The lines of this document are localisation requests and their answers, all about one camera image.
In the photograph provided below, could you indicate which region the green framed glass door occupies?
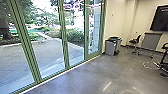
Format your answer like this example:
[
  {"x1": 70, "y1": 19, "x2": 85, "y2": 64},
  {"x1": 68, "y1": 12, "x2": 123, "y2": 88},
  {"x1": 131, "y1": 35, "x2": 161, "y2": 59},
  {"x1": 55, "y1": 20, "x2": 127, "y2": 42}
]
[{"x1": 0, "y1": 0, "x2": 107, "y2": 94}]

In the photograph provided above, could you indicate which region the white block pillar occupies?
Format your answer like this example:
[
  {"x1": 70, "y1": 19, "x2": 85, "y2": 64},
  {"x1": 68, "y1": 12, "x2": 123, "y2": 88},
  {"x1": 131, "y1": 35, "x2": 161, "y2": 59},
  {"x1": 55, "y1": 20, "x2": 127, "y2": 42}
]
[{"x1": 92, "y1": 0, "x2": 102, "y2": 54}]

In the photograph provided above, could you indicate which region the black swivel chair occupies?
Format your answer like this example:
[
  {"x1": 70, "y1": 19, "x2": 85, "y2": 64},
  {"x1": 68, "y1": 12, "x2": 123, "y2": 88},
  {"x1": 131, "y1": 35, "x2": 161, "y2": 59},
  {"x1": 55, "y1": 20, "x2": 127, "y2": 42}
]
[{"x1": 128, "y1": 34, "x2": 143, "y2": 56}]

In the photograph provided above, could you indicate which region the large outdoor tree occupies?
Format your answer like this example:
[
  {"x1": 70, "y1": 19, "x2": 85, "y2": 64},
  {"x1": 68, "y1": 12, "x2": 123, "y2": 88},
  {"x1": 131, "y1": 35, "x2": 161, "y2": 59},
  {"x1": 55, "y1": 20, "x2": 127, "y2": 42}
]
[{"x1": 0, "y1": 0, "x2": 33, "y2": 41}]

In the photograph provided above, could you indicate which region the white wall control box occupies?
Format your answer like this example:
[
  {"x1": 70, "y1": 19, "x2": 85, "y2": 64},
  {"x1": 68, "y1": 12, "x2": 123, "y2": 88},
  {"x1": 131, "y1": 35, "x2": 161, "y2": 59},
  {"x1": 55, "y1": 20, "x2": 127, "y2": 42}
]
[{"x1": 110, "y1": 11, "x2": 115, "y2": 18}]

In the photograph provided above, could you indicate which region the black wall screen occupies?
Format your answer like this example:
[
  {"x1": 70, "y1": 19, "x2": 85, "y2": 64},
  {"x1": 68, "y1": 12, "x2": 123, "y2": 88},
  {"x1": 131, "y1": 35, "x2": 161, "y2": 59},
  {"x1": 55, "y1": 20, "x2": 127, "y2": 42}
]
[{"x1": 149, "y1": 4, "x2": 168, "y2": 33}]

